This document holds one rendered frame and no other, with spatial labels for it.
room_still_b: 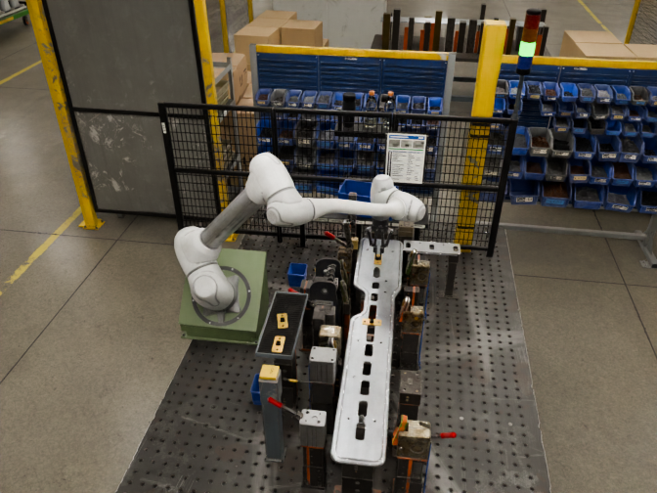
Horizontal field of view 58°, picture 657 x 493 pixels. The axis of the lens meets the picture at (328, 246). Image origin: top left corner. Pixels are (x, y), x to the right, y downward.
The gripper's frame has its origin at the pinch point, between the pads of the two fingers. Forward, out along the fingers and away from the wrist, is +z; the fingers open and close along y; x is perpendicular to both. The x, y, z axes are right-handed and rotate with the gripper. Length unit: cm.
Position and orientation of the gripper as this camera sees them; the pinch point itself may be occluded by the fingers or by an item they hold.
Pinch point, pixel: (378, 252)
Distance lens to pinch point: 292.5
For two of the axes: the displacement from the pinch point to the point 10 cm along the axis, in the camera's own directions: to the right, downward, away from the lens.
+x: 1.3, -5.5, 8.2
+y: 9.9, 0.7, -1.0
